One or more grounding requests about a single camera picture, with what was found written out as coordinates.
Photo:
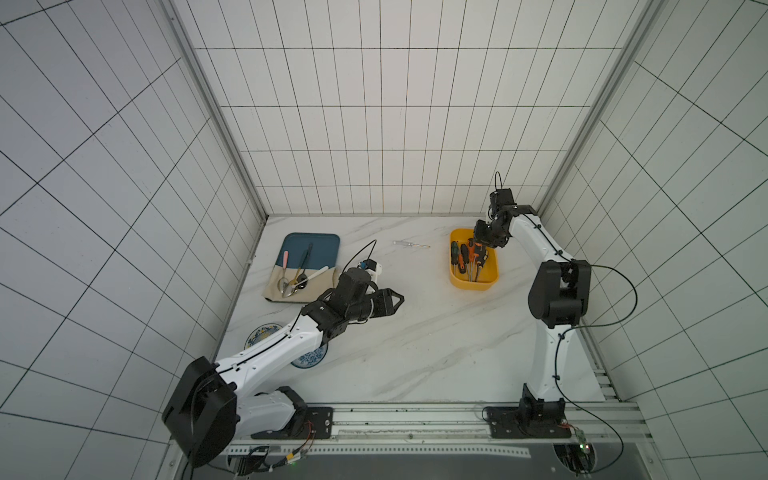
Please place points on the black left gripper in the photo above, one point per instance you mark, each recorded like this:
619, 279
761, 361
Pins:
385, 306

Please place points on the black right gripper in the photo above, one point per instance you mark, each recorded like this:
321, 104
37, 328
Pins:
483, 241

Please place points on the green black screwdriver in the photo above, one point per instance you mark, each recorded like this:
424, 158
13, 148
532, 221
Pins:
455, 254

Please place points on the small clear screwdriver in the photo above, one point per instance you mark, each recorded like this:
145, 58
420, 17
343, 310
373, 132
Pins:
410, 244

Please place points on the long brown black screwdriver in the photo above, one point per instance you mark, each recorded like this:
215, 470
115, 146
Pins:
480, 261

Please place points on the small orange black screwdriver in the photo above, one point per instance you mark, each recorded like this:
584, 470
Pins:
475, 248

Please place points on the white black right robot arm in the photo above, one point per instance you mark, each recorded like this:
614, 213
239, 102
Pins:
557, 300

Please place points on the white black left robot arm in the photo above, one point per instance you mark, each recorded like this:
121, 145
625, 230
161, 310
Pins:
209, 401

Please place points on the yellow plastic storage box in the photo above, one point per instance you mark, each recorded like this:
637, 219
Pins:
490, 273

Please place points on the beige cloth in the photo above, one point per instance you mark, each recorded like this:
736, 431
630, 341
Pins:
308, 293

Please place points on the dark teal tray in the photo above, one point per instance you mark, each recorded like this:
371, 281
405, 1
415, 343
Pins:
324, 252

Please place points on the metal spoon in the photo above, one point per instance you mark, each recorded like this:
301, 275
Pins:
290, 287

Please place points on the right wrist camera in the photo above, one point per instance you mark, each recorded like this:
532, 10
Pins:
501, 198

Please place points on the pink handled spoon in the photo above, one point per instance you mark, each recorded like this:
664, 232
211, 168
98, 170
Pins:
284, 260

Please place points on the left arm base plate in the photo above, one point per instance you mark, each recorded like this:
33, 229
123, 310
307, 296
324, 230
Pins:
313, 423

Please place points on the aluminium mounting rail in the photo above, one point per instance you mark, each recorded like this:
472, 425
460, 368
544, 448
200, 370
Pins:
433, 428

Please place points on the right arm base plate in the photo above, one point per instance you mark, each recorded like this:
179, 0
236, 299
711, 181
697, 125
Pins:
544, 422

